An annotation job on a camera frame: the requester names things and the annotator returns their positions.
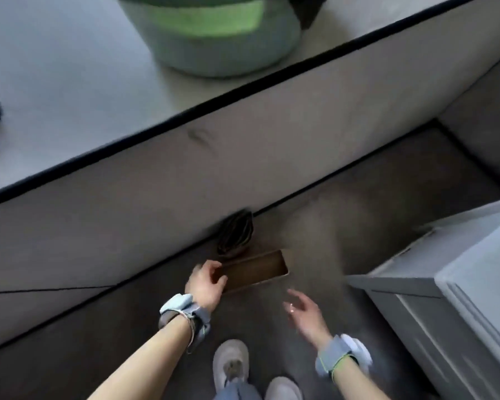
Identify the person's left hand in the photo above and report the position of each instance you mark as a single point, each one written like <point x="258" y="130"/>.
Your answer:
<point x="204" y="287"/>

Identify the person's right hand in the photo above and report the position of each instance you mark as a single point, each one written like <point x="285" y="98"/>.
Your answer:
<point x="310" y="318"/>

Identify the person's right fingers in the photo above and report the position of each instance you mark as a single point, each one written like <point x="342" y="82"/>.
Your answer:
<point x="296" y="306"/>

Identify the person's left thumb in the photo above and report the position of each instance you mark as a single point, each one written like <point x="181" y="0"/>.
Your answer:
<point x="221" y="282"/>

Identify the brown cardboard box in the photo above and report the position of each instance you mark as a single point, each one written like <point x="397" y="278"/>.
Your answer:
<point x="258" y="270"/>

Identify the person's right forearm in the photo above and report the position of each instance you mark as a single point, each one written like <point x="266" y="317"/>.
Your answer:
<point x="358" y="381"/>

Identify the person's left forearm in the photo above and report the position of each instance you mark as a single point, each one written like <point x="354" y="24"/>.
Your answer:
<point x="146" y="362"/>

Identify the grey left wrist tracker band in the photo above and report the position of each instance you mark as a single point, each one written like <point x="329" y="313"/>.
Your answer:
<point x="185" y="312"/>

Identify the grey wrist tracker band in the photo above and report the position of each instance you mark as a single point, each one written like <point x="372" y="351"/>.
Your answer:
<point x="343" y="354"/>
<point x="185" y="312"/>

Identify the dark striped bundle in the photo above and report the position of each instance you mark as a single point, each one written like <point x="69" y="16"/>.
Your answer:
<point x="235" y="233"/>

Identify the grey right wrist tracker band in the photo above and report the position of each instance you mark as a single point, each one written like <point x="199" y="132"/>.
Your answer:
<point x="343" y="354"/>

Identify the white left shoe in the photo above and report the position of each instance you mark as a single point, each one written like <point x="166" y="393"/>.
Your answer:
<point x="231" y="362"/>

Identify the white shoe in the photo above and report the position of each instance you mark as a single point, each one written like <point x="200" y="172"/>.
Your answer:
<point x="282" y="389"/>
<point x="231" y="362"/>

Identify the white right shoe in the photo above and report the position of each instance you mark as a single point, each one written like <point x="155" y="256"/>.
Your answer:
<point x="282" y="389"/>

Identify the blue jeans leg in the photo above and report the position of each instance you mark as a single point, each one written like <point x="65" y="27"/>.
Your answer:
<point x="237" y="391"/>

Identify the white cabinet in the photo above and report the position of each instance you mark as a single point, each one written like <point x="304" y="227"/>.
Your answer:
<point x="450" y="295"/>

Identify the grey bed with dark piping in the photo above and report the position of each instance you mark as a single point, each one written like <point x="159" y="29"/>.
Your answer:
<point x="275" y="133"/>

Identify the green and blue fabric basket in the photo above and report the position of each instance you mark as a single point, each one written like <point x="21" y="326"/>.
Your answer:
<point x="216" y="37"/>

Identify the black object behind basket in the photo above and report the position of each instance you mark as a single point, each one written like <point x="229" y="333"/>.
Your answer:
<point x="308" y="8"/>

